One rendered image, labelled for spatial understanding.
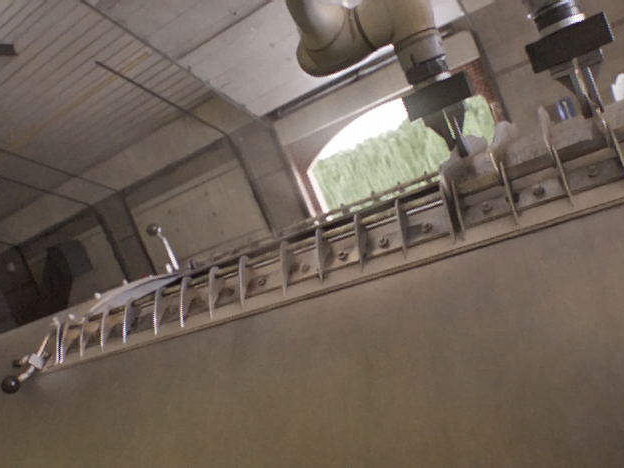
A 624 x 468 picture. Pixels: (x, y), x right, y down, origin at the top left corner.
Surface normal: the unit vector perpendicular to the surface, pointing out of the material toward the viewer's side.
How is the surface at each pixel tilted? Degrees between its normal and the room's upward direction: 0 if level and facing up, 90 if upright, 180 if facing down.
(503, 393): 55
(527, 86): 90
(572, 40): 90
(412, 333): 45
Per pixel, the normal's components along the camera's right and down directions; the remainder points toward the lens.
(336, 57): 0.01, 0.89
